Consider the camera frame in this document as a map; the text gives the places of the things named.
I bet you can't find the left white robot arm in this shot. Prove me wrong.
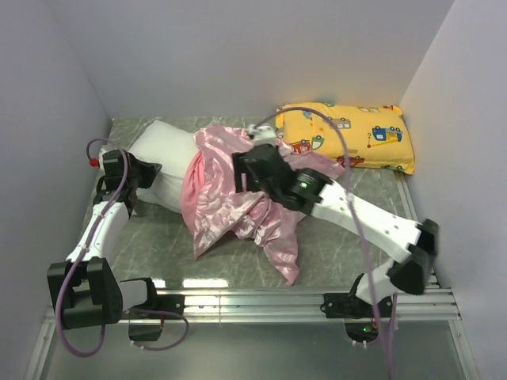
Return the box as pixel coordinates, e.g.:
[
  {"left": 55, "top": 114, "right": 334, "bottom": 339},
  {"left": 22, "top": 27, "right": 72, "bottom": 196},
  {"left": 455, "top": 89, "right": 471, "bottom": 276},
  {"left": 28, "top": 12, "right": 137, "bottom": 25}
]
[{"left": 47, "top": 150, "right": 162, "bottom": 329}]

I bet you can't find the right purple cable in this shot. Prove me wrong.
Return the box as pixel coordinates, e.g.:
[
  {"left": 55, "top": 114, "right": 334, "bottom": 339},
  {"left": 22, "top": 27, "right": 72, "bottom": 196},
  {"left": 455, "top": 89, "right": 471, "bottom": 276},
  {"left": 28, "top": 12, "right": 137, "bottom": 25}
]
[{"left": 253, "top": 106, "right": 398, "bottom": 380}]

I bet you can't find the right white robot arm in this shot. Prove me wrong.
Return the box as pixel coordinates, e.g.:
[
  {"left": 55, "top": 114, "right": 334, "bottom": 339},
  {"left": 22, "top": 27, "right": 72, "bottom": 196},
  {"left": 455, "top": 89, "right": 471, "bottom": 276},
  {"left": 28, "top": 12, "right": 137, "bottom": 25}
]
[{"left": 232, "top": 144, "right": 439, "bottom": 319}]

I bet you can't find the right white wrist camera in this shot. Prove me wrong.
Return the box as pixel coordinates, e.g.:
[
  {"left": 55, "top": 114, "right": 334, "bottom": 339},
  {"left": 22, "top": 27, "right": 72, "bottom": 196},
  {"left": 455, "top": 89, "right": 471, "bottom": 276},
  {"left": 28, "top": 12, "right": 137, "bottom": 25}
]
[{"left": 247, "top": 124, "right": 276, "bottom": 146}]

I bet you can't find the pink pillowcase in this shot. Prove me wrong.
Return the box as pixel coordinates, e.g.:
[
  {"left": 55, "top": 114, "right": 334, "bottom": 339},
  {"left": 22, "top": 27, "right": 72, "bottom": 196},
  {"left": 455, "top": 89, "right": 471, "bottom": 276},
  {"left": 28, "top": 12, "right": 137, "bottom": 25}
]
[{"left": 178, "top": 123, "right": 346, "bottom": 286}]

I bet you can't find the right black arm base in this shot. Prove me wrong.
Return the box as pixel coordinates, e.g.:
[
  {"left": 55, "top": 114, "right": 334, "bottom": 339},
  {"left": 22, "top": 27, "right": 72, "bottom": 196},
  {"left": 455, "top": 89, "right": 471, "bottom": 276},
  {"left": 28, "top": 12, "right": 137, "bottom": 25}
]
[{"left": 320, "top": 293, "right": 379, "bottom": 347}]

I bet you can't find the white pillow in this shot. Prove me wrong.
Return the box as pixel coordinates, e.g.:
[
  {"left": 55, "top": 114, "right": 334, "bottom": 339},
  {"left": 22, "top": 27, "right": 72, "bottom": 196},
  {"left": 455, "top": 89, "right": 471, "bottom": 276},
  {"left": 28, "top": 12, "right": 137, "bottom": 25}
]
[{"left": 128, "top": 120, "right": 198, "bottom": 214}]

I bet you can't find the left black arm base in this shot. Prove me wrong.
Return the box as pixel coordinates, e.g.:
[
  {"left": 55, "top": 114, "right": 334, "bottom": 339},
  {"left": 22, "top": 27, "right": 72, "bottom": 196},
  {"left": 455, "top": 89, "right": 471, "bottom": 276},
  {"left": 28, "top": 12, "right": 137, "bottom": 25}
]
[{"left": 125, "top": 294, "right": 189, "bottom": 352}]

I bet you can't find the yellow cartoon print pillow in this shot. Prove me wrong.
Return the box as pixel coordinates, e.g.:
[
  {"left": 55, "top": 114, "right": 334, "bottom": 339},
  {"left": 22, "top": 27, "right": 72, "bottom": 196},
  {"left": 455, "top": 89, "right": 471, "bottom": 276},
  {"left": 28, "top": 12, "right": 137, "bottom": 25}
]
[{"left": 275, "top": 102, "right": 415, "bottom": 175}]

